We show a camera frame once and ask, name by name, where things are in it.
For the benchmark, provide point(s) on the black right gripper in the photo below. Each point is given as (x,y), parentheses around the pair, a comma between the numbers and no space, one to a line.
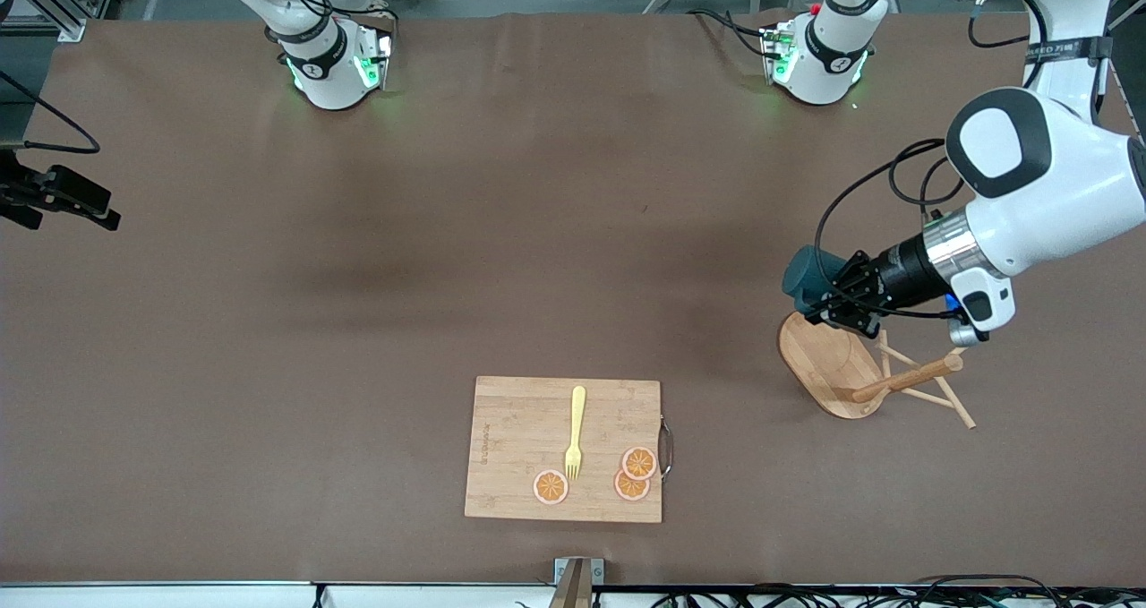
(64,190)

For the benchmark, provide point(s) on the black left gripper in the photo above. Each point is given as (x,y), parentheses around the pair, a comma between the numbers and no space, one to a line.
(898,275)

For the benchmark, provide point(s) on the dark teal cup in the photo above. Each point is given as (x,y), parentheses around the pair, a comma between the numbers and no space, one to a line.
(806,272)

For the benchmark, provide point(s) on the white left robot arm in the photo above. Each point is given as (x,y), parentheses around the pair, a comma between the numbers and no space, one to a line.
(1047,187)

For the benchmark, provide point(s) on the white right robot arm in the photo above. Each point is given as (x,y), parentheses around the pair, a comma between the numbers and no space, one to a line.
(327,80)

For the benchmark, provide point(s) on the wooden cup rack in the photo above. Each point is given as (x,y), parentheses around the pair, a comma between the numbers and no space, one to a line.
(819,362)

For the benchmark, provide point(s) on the orange slice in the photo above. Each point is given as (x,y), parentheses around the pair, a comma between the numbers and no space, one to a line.
(551,487)
(639,462)
(627,490)

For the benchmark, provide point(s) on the yellow plastic fork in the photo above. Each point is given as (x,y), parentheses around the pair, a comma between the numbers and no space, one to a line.
(577,411)

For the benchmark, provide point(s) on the bamboo cutting board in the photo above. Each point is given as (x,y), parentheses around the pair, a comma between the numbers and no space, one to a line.
(519,429)

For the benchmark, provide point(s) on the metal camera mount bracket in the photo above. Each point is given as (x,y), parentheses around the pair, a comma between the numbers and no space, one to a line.
(577,581)

